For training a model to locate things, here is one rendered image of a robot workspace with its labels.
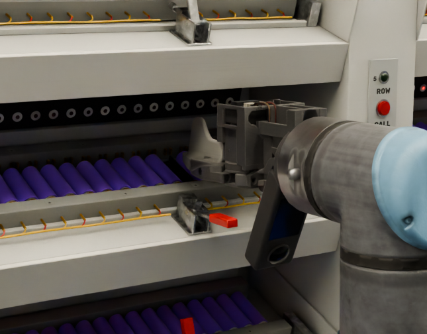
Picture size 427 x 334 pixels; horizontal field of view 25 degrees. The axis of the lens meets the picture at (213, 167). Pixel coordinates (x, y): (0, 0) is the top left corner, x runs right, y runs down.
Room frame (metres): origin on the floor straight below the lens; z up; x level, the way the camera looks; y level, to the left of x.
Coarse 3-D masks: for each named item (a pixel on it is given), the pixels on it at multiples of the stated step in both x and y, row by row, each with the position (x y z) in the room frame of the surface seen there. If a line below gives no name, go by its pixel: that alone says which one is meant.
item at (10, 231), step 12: (204, 204) 1.00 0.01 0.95; (216, 204) 1.01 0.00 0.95; (228, 204) 1.02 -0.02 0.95; (108, 216) 0.95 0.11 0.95; (120, 216) 0.95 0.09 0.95; (132, 216) 0.96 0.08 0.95; (144, 216) 0.96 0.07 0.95; (12, 228) 0.90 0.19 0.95; (36, 228) 0.90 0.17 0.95; (48, 228) 0.91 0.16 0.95
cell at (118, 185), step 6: (96, 162) 1.03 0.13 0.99; (102, 162) 1.03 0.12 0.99; (108, 162) 1.03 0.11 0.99; (96, 168) 1.03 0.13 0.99; (102, 168) 1.02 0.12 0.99; (108, 168) 1.02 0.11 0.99; (102, 174) 1.02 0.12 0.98; (108, 174) 1.01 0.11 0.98; (114, 174) 1.01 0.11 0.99; (108, 180) 1.00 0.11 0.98; (114, 180) 1.00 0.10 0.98; (120, 180) 1.00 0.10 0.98; (114, 186) 0.99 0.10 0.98; (120, 186) 0.98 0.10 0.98; (126, 186) 0.99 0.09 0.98
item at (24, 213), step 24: (120, 192) 0.96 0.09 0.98; (144, 192) 0.97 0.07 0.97; (168, 192) 0.98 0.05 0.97; (192, 192) 0.99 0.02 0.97; (216, 192) 1.01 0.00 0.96; (240, 192) 1.03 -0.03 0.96; (0, 216) 0.89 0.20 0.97; (24, 216) 0.90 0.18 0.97; (48, 216) 0.91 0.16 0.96; (72, 216) 0.93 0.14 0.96; (96, 216) 0.94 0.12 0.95
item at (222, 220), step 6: (198, 204) 0.95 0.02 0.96; (198, 210) 0.95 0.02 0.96; (204, 210) 0.95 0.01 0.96; (204, 216) 0.94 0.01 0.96; (210, 216) 0.92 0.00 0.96; (216, 216) 0.91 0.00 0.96; (222, 216) 0.91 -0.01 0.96; (228, 216) 0.91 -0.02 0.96; (216, 222) 0.91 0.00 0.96; (222, 222) 0.90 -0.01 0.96; (228, 222) 0.90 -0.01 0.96; (234, 222) 0.90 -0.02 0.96
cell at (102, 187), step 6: (84, 162) 1.02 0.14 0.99; (78, 168) 1.02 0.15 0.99; (84, 168) 1.01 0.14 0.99; (90, 168) 1.01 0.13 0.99; (84, 174) 1.01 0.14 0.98; (90, 174) 1.00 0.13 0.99; (96, 174) 1.00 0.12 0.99; (90, 180) 0.99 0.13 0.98; (96, 180) 0.99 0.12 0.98; (102, 180) 0.99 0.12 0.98; (96, 186) 0.98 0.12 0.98; (102, 186) 0.98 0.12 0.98; (108, 186) 0.98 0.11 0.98; (96, 192) 0.98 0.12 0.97
